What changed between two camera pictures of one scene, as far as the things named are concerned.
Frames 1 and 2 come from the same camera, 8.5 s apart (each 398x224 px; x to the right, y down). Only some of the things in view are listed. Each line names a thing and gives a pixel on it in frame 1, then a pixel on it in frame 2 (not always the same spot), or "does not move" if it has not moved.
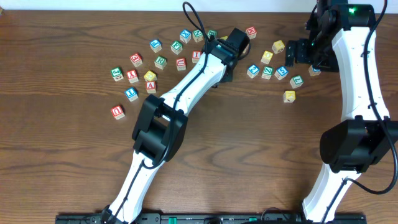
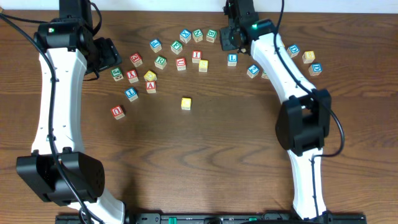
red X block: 132,76 does not move
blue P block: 155,45 does not move
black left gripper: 227,76 → 109,55
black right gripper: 298,52 → 226,38
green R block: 160,62 does not move
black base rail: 99,218 does not move
